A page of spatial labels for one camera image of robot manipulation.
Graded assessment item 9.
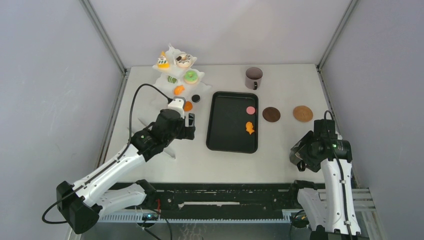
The green layered cake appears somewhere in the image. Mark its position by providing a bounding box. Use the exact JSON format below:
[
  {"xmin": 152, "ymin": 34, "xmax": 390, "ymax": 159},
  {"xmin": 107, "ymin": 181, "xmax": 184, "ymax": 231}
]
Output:
[{"xmin": 167, "ymin": 75, "xmax": 178, "ymax": 84}]

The dark purple mug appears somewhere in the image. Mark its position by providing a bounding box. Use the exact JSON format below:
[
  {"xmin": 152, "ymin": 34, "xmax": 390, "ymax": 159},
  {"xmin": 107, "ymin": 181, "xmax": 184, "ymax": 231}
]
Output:
[{"xmin": 244, "ymin": 67, "xmax": 263, "ymax": 90}]

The green frosted donut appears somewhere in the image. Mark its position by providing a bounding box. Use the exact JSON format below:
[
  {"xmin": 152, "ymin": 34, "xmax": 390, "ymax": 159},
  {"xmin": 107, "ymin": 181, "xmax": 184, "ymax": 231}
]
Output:
[{"xmin": 183, "ymin": 70, "xmax": 199, "ymax": 84}]

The grey mug white inside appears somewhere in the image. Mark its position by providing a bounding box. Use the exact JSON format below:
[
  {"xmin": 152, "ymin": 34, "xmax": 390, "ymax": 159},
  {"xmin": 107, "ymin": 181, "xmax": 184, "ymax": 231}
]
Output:
[{"xmin": 289, "ymin": 150, "xmax": 306, "ymax": 172}]

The pink macaron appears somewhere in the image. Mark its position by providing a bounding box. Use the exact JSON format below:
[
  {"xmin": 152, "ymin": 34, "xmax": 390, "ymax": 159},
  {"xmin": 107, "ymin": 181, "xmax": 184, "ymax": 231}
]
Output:
[{"xmin": 246, "ymin": 106, "xmax": 256, "ymax": 115}]

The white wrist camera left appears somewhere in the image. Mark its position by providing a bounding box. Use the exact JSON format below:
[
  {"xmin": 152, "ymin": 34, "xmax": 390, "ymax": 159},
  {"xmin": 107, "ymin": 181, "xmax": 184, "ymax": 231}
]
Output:
[{"xmin": 167, "ymin": 96, "xmax": 186, "ymax": 119}]

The white chocolate drizzle donut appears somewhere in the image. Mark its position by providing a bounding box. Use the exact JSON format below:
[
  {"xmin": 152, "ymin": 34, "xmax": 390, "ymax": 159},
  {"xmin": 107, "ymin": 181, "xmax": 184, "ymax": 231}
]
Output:
[{"xmin": 175, "ymin": 53, "xmax": 193, "ymax": 68}]

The orange round pastry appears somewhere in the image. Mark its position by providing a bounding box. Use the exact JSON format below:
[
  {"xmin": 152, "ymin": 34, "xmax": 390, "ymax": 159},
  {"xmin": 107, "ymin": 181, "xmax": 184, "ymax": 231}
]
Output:
[{"xmin": 183, "ymin": 101, "xmax": 193, "ymax": 112}]

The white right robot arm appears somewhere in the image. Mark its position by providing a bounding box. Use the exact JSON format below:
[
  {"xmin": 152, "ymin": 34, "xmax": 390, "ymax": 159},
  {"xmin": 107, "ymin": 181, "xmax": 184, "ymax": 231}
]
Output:
[{"xmin": 289, "ymin": 119, "xmax": 362, "ymax": 240}]

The brown round coaster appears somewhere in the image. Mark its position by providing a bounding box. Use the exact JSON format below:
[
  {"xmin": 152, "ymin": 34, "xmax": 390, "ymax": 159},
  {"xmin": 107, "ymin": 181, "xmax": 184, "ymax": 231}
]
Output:
[{"xmin": 262, "ymin": 106, "xmax": 281, "ymax": 123}]

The yellow cake slice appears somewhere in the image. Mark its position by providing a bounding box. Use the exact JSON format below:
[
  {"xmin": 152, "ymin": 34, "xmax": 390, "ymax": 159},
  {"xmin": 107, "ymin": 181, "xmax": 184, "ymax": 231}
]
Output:
[{"xmin": 156, "ymin": 51, "xmax": 170, "ymax": 69}]

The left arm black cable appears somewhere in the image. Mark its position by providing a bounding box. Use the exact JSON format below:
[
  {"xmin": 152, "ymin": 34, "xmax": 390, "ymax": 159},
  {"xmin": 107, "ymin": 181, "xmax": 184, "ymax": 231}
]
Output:
[{"xmin": 41, "ymin": 83, "xmax": 174, "ymax": 225}]

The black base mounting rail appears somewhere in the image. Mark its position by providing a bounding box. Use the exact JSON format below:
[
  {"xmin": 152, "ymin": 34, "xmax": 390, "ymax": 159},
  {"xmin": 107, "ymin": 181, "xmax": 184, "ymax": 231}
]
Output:
[{"xmin": 109, "ymin": 181, "xmax": 322, "ymax": 221}]

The black sandwich cookie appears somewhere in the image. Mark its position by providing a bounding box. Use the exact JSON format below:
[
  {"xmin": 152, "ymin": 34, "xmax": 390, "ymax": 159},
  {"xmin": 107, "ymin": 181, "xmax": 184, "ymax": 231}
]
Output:
[{"xmin": 191, "ymin": 94, "xmax": 201, "ymax": 103}]

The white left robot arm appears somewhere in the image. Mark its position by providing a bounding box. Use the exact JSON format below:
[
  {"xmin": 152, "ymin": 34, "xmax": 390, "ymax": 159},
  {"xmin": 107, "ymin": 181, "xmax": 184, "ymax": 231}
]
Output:
[{"xmin": 56, "ymin": 109, "xmax": 196, "ymax": 234}]

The white three-tier dessert stand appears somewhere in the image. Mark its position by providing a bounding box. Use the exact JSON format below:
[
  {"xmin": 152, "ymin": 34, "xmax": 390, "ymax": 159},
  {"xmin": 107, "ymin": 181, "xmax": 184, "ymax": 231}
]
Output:
[{"xmin": 152, "ymin": 44, "xmax": 212, "ymax": 111}]

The orange fish pastry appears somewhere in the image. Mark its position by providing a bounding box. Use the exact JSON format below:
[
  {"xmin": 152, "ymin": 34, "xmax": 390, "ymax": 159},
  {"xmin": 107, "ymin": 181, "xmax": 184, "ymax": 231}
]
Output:
[
  {"xmin": 173, "ymin": 85, "xmax": 185, "ymax": 96},
  {"xmin": 245, "ymin": 121, "xmax": 255, "ymax": 135}
]

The black serving tray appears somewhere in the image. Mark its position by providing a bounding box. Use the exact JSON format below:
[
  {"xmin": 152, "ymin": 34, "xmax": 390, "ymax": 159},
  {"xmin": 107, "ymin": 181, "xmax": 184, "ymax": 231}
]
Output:
[{"xmin": 205, "ymin": 91, "xmax": 259, "ymax": 154}]

